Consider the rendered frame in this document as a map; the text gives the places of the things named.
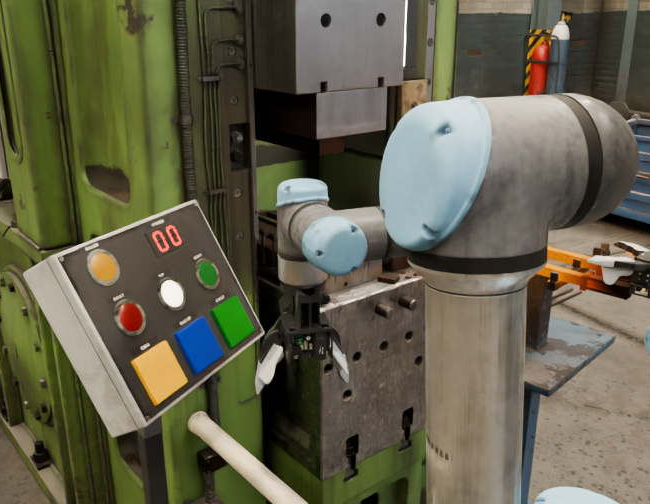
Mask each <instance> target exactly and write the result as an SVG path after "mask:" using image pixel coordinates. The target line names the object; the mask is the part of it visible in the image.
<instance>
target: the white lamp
mask: <svg viewBox="0 0 650 504"><path fill-rule="evenodd" d="M162 296H163V298H164V300H165V301H166V303H167V304H169V305H170V306H173V307H177V306H179V305H180V304H181V303H182V300H183V294H182V291H181V289H180V287H179V286H178V285H177V284H176V283H175V282H173V281H166V282H165V283H164V284H163V285H162Z"/></svg>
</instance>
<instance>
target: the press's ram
mask: <svg viewBox="0 0 650 504"><path fill-rule="evenodd" d="M405 15H406V0H251V23H252V52H253V82H254V88H255V89H261V90H268V91H274V92H281V93H287V94H294V95H303V94H313V93H320V92H335V91H345V90H356V89H366V88H377V87H378V86H379V87H388V86H398V85H403V69H404V42H405Z"/></svg>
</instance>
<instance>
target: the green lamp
mask: <svg viewBox="0 0 650 504"><path fill-rule="evenodd" d="M198 271H199V276H200V278H201V279H202V281H203V282H204V283H205V284H207V285H210V286H212V285H214V284H215V283H216V282H217V273H216V270H215V268H214V267H213V266H212V265H211V264H210V263H208V262H202V263H201V264H200V265H199V269H198Z"/></svg>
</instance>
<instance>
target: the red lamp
mask: <svg viewBox="0 0 650 504"><path fill-rule="evenodd" d="M118 316H119V320H120V323H121V324H122V326H123V327H124V328H125V329H127V330H129V331H137V330H139V329H140V327H141V326H142V323H143V317H142V314H141V311H140V310H139V308H138V307H137V306H135V305H134V304H132V303H125V304H123V305H122V306H121V307H120V309H119V313H118Z"/></svg>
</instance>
